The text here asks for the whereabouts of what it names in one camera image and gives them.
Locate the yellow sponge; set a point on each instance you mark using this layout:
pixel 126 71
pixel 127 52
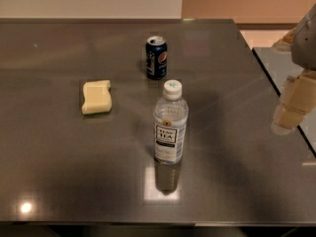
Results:
pixel 97 97

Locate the grey robot gripper body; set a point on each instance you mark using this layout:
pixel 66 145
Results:
pixel 306 48

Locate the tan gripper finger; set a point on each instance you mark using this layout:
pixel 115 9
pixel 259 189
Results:
pixel 285 41
pixel 297 100

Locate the blue Pepsi soda can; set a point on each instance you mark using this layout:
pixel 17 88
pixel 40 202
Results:
pixel 156 57

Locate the clear plastic tea bottle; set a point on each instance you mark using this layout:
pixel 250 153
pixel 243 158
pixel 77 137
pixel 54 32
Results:
pixel 170 122

